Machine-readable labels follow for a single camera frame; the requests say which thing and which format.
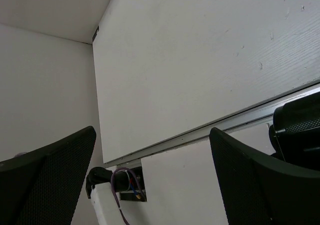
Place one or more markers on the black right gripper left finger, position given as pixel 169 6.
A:
pixel 42 187

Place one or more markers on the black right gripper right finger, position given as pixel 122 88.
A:
pixel 258 189

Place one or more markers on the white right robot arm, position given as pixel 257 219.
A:
pixel 182 186

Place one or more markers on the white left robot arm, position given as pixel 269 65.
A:
pixel 100 191

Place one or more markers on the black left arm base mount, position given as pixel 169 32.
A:
pixel 128 188

